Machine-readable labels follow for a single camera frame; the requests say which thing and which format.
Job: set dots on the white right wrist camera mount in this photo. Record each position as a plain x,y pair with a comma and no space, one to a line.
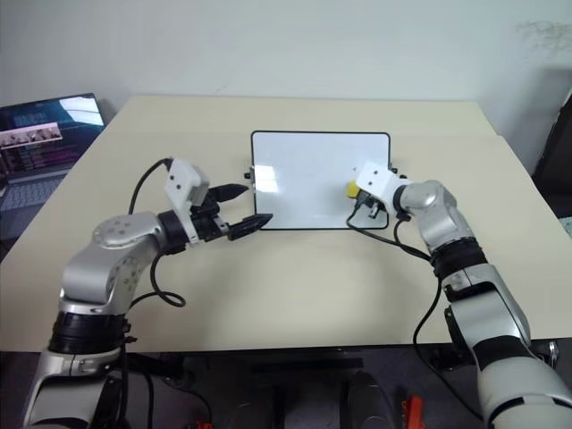
377,179

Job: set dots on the yellow and black eraser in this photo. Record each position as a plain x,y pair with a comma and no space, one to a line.
353,188

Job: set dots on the black chair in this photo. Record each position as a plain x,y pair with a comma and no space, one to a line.
554,156

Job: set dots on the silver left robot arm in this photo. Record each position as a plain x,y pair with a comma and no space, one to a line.
116,232

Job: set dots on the black-framed small whiteboard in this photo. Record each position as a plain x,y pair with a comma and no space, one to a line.
308,170

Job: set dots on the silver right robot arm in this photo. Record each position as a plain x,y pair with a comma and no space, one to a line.
433,201

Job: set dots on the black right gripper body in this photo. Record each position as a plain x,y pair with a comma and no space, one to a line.
380,210

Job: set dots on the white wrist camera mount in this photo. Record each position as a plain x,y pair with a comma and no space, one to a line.
377,179
181,179

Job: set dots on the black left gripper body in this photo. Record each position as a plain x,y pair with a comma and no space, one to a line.
205,223

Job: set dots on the orange-red object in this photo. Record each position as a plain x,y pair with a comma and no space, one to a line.
411,409

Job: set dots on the open grey laptop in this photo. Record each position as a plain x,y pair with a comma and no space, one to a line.
36,152

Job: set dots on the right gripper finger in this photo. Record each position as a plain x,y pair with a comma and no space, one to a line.
363,202

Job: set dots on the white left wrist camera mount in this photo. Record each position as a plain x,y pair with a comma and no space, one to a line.
181,179

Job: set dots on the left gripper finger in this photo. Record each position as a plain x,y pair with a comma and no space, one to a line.
250,225
230,192

